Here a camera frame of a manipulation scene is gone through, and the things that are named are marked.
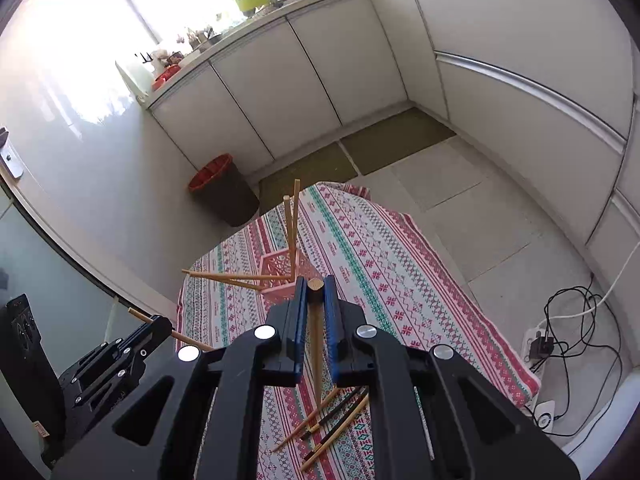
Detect red-rimmed brown trash bin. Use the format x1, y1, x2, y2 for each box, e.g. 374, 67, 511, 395
188, 154, 261, 228

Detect white power cable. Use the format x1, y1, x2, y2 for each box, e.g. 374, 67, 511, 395
542, 255, 640, 322

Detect black charger plug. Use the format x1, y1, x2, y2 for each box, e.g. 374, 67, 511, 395
531, 332, 555, 361

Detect white kitchen drawer cabinet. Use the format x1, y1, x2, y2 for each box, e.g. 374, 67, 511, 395
360, 0, 640, 321

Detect white cutting board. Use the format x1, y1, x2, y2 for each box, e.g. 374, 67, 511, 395
116, 60, 154, 99

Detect black cables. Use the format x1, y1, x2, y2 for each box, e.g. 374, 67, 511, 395
542, 285, 627, 437

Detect pile of chopsticks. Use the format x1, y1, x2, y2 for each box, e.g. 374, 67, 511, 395
272, 385, 371, 472

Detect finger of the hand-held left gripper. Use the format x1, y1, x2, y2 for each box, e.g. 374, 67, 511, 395
57, 315, 173, 411

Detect white kitchen door cabinet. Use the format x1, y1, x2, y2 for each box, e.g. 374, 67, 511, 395
145, 0, 416, 173

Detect metal door handle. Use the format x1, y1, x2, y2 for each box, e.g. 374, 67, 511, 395
0, 127, 24, 179

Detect wooden chopstick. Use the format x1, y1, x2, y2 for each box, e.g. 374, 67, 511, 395
127, 307, 217, 352
307, 279, 327, 413
214, 276, 267, 292
291, 179, 301, 261
283, 195, 297, 282
181, 269, 293, 283

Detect red bowl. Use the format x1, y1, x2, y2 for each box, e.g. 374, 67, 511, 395
152, 64, 182, 92

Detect pink plastic utensil basket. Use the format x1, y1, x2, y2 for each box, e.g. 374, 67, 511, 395
259, 251, 322, 307

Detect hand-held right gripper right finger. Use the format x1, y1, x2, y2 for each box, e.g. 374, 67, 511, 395
322, 275, 581, 480

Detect patterned striped tablecloth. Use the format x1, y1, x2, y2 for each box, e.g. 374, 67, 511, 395
175, 182, 543, 480

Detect brown floor mat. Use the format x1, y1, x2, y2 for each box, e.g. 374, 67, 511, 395
341, 107, 457, 177
258, 141, 359, 206

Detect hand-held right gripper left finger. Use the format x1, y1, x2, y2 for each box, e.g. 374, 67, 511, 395
50, 276, 308, 480

